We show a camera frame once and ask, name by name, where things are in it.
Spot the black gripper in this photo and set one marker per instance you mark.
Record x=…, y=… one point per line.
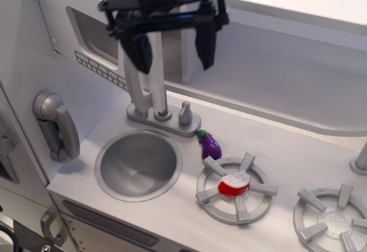
x=132, y=19

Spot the white microwave door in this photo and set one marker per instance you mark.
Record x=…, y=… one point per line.
x=77, y=30

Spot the silver toy faucet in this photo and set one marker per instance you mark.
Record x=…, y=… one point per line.
x=178, y=120

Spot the purple toy eggplant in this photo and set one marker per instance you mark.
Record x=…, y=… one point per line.
x=210, y=146

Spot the white upper shelf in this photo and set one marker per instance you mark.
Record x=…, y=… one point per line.
x=298, y=62

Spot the round metal sink basin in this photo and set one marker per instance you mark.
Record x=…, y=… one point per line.
x=138, y=165

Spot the red white toy slice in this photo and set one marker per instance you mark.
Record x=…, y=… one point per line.
x=234, y=184

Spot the left grey stove burner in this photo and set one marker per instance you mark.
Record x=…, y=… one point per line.
x=238, y=210

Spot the grey stove burner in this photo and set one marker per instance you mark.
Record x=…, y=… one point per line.
x=238, y=210
x=329, y=219

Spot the grey vent grille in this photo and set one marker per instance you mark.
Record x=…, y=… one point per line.
x=112, y=226

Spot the right grey stove burner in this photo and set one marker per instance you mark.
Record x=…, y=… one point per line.
x=329, y=219

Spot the grey post at right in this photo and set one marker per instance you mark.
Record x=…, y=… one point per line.
x=358, y=163

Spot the grey oven door handle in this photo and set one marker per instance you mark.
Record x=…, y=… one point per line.
x=53, y=228

